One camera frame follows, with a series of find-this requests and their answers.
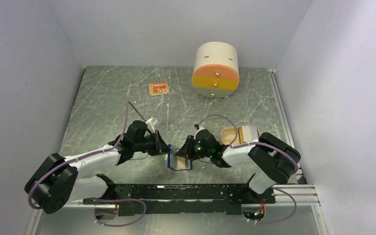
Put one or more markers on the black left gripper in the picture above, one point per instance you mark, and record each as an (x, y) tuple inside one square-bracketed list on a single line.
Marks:
[(160, 147)]

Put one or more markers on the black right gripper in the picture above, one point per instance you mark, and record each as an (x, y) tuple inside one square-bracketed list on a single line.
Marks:
[(187, 152)]

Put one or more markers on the round pastel drawer cabinet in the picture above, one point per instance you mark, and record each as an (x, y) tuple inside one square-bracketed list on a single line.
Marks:
[(215, 72)]

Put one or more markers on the beige card tray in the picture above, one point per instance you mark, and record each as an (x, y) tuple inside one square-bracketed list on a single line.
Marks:
[(229, 134)]

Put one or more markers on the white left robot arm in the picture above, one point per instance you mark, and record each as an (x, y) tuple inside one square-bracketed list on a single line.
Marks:
[(59, 180)]

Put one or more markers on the blue card holder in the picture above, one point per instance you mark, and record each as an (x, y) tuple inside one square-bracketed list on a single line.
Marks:
[(170, 158)]

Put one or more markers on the beige credit card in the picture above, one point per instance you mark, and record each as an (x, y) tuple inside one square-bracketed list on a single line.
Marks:
[(181, 163)]

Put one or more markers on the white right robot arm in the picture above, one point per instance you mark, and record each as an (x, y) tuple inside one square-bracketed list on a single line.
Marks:
[(277, 161)]

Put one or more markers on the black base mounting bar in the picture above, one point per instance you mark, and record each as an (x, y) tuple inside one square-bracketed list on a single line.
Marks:
[(132, 199)]

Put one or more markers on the stack of credit cards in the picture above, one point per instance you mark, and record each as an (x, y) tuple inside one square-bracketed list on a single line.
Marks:
[(248, 133)]

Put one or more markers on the orange patterned card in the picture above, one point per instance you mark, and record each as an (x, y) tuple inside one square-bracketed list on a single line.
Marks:
[(158, 88)]

